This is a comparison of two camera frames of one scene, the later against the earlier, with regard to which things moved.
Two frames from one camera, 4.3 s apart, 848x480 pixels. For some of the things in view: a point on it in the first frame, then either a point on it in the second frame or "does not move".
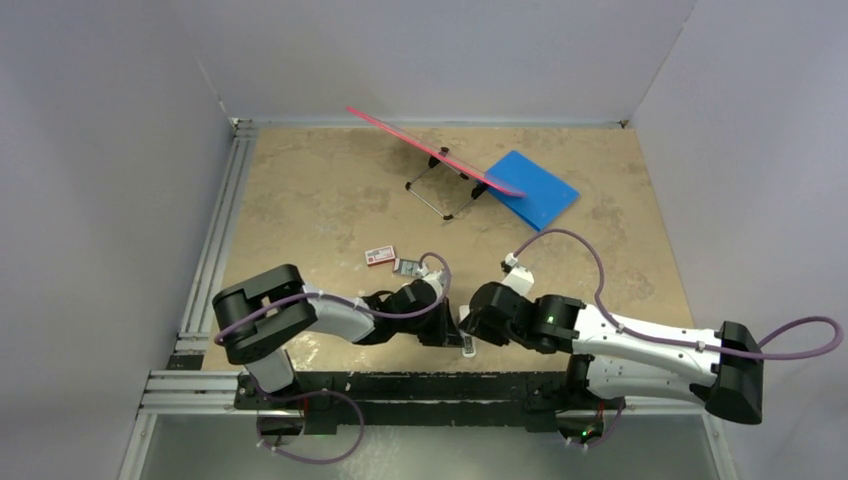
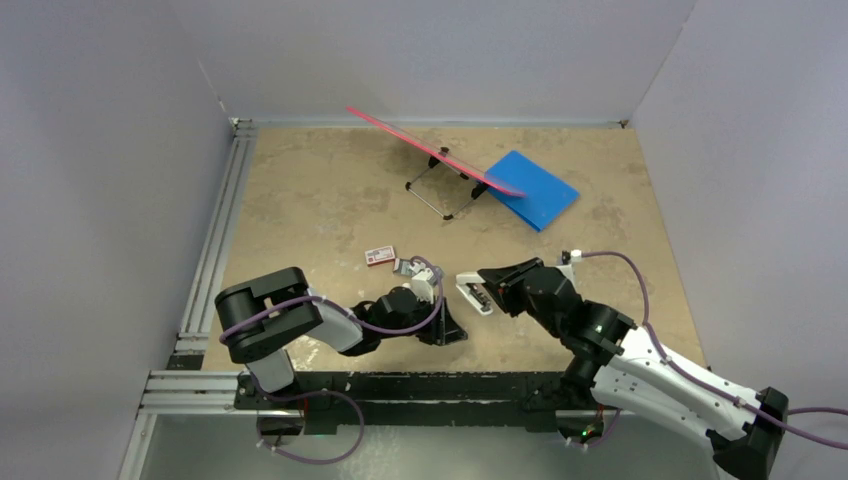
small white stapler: x=469 y=348 to x=471 y=284
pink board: x=460 y=164 does not move
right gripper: x=477 y=327 to x=508 y=275
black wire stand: x=434 y=161 does not move
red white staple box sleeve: x=379 y=256 does not move
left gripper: x=444 y=332 does not move
